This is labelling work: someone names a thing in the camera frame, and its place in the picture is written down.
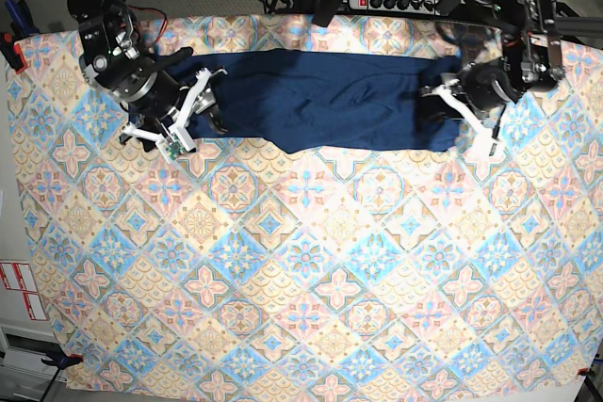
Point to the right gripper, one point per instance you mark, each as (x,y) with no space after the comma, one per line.
(156,100)

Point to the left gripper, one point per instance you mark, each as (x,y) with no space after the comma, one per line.
(476,90)

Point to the blue long-sleeve T-shirt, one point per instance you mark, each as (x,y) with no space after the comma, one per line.
(303,100)

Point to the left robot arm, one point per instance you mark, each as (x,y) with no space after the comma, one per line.
(531,61)

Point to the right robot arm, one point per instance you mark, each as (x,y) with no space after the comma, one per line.
(116,60)

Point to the white power strip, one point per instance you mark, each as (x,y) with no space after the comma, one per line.
(427,7)

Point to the black red table clamp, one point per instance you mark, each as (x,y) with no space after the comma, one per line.
(21,27)

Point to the patterned tile tablecloth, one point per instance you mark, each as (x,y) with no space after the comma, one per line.
(244,273)

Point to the red white labels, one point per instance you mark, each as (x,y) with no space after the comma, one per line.
(17,284)

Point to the orange corner clamp right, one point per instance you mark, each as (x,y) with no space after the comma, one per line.
(587,372)

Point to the orange corner clamp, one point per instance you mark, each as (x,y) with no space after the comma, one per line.
(61,361)
(587,372)

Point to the orange corner clamp left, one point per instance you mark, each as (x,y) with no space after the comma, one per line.
(61,361)

